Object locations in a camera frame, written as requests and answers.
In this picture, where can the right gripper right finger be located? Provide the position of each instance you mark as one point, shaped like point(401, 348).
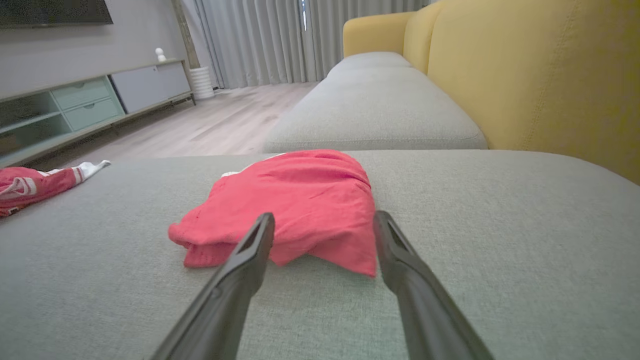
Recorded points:
point(425, 310)

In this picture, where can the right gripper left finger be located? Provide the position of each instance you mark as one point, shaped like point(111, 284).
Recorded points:
point(225, 300)

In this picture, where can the plain red shorts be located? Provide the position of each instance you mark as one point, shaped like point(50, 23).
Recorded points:
point(300, 200)

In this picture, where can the red white lettered jersey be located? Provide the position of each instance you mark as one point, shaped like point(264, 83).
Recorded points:
point(35, 185)

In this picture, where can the large grey sofa seat cushion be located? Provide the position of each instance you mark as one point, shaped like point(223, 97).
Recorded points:
point(500, 250)

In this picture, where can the white ribbed basket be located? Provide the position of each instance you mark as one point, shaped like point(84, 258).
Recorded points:
point(202, 82)

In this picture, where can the long low TV cabinet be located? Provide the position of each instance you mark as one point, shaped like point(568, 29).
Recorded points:
point(90, 100)

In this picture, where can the small white figurine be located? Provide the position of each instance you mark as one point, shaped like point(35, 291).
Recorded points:
point(160, 55)

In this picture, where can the yellow sofa backrest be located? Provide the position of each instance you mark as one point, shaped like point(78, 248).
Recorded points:
point(540, 75)

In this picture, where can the grey pleated curtains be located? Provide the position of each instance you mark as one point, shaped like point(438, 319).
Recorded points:
point(260, 40)

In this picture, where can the black flat television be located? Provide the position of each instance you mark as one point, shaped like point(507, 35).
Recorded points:
point(50, 11)

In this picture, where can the wooden wall post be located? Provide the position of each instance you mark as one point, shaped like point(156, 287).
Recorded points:
point(186, 30)

